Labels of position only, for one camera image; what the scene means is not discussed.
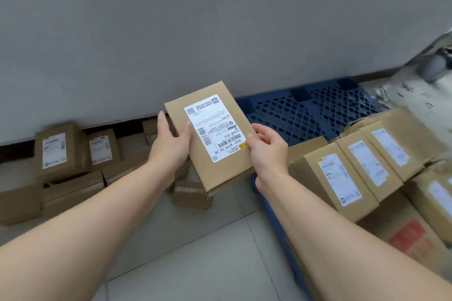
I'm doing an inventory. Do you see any blue plastic pallet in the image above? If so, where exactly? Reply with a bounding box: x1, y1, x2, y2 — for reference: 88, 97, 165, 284
234, 77, 387, 301

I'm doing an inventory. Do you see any pile of cardboard boxes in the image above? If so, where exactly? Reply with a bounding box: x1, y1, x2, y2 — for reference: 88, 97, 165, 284
0, 118, 214, 226

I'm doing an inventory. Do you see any grey cylindrical object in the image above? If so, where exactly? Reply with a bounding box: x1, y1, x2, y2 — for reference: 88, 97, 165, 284
418, 48, 447, 83

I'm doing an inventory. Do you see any person's left hand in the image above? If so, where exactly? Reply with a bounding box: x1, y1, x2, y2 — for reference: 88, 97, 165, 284
146, 111, 194, 185

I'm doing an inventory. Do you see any large cardboard box red print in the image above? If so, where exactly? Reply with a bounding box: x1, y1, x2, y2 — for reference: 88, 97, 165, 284
356, 201, 452, 301

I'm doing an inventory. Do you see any person's right forearm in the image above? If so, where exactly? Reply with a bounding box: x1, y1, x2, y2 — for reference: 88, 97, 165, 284
259, 174, 452, 301

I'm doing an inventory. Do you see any person's left forearm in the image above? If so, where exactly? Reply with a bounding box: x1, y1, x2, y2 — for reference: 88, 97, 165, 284
0, 160, 177, 301

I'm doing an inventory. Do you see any cardboard parcel white label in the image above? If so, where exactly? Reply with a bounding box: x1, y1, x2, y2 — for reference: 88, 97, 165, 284
164, 81, 258, 194

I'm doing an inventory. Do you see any person's right hand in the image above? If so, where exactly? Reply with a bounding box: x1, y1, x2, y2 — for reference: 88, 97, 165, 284
246, 123, 290, 195

